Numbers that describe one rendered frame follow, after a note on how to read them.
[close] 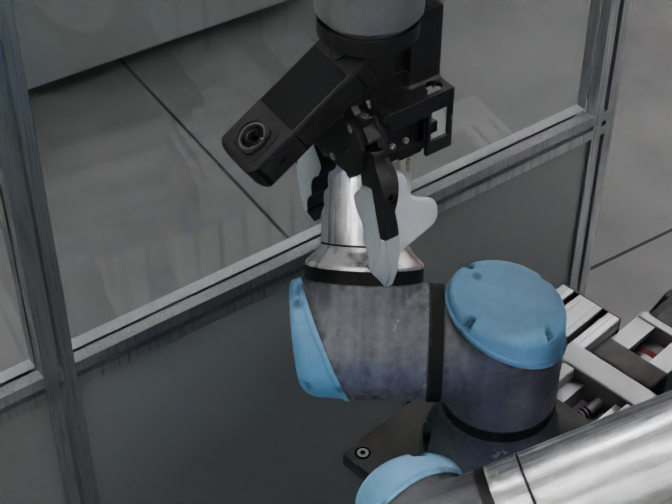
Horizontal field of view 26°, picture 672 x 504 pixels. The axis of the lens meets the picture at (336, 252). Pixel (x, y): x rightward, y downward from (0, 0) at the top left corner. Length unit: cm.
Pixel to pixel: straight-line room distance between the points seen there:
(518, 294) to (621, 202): 213
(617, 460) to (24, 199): 83
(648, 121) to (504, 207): 176
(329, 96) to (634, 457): 31
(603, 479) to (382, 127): 30
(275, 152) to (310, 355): 42
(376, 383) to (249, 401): 57
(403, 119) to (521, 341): 39
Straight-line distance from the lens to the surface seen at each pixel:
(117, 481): 190
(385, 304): 137
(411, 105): 101
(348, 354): 137
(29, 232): 156
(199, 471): 198
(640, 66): 398
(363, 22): 95
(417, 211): 106
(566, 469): 88
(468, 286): 138
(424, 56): 102
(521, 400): 141
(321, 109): 98
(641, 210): 350
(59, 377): 171
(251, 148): 99
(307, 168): 109
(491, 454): 146
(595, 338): 179
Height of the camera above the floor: 222
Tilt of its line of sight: 42 degrees down
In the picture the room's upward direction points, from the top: straight up
